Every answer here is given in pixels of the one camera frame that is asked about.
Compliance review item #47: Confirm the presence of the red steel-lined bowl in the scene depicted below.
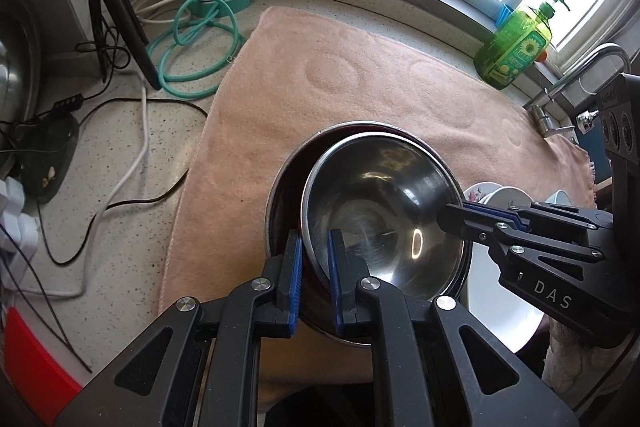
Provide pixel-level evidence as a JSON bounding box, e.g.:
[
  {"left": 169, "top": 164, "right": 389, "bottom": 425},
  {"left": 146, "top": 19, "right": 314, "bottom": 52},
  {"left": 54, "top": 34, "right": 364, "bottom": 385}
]
[{"left": 263, "top": 121, "right": 473, "bottom": 348}]

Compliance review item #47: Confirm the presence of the large pink floral plate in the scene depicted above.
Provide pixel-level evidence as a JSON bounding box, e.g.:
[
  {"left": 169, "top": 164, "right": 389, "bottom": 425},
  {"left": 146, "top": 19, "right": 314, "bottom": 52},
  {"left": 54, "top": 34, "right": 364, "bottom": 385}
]
[{"left": 462, "top": 227, "right": 546, "bottom": 353}]

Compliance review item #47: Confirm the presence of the black power cable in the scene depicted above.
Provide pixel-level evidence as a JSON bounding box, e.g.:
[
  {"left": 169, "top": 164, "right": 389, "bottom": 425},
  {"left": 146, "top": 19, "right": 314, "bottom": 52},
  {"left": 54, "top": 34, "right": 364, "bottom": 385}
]
[{"left": 37, "top": 97, "right": 208, "bottom": 265}]

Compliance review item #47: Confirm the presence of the dark green tray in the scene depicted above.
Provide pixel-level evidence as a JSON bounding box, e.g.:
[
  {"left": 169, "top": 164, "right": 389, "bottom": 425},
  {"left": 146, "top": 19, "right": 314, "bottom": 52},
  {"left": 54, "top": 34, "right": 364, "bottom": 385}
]
[{"left": 15, "top": 112, "right": 81, "bottom": 205}]

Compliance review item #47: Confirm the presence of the red plastic board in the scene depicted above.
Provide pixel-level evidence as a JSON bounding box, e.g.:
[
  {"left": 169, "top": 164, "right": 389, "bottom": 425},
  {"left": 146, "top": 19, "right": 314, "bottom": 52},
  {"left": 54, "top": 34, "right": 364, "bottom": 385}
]
[{"left": 2, "top": 307, "right": 83, "bottom": 413}]

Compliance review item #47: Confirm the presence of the green dish soap bottle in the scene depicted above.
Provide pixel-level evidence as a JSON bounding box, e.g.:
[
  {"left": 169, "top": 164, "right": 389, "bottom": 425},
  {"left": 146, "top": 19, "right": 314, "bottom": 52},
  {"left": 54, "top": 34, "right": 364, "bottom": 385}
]
[{"left": 473, "top": 0, "right": 571, "bottom": 90}]

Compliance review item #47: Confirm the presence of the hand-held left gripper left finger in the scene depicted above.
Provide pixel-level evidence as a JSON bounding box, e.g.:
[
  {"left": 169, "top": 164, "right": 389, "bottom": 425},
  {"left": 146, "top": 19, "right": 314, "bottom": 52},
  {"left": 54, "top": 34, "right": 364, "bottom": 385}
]
[{"left": 52, "top": 228, "right": 303, "bottom": 427}]

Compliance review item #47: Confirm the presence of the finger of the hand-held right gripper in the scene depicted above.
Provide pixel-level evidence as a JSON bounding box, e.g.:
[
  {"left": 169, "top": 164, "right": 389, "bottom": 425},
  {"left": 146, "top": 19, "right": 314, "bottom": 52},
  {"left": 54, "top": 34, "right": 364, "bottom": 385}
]
[
  {"left": 436, "top": 203, "right": 603, "bottom": 267},
  {"left": 462, "top": 201, "right": 615, "bottom": 240}
]

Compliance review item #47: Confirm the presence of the steel faucet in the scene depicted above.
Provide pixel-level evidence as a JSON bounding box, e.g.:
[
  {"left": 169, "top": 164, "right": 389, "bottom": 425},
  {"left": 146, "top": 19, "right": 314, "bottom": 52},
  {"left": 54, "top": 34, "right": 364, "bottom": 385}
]
[{"left": 522, "top": 43, "right": 633, "bottom": 138}]

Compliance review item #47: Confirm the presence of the stainless steel bowl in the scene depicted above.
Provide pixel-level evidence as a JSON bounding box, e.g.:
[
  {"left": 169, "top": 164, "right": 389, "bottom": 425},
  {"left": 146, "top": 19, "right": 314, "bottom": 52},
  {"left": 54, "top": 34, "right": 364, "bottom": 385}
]
[{"left": 300, "top": 132, "right": 463, "bottom": 300}]

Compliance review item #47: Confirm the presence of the large steel pot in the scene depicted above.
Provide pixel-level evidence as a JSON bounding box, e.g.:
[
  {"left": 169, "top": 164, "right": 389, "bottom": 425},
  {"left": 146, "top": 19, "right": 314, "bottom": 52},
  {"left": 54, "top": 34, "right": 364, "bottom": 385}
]
[{"left": 0, "top": 0, "right": 43, "bottom": 158}]

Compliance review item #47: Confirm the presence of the person's right hand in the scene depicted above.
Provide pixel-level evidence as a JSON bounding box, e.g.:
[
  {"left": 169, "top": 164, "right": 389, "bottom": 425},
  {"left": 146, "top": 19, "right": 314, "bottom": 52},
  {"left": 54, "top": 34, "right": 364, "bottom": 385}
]
[{"left": 544, "top": 322, "right": 618, "bottom": 390}]

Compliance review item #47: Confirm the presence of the thick white cable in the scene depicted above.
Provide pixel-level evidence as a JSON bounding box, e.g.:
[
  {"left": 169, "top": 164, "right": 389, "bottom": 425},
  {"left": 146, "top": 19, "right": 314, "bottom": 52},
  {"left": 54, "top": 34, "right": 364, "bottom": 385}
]
[{"left": 5, "top": 72, "right": 151, "bottom": 300}]

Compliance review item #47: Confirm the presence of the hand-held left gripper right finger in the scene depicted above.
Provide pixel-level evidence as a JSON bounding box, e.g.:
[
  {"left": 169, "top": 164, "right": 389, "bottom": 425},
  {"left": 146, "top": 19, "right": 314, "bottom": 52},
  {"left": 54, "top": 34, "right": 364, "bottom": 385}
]
[{"left": 327, "top": 228, "right": 583, "bottom": 427}]

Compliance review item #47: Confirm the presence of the peach towel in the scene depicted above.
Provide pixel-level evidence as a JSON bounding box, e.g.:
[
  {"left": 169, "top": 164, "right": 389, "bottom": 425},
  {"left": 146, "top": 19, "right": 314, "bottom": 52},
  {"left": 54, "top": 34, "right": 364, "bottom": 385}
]
[{"left": 159, "top": 6, "right": 596, "bottom": 408}]

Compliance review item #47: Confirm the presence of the black inline cable controller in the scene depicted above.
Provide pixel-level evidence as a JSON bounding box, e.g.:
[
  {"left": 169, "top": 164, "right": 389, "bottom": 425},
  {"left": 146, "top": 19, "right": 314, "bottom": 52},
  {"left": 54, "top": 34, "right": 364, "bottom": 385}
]
[{"left": 52, "top": 94, "right": 85, "bottom": 112}]

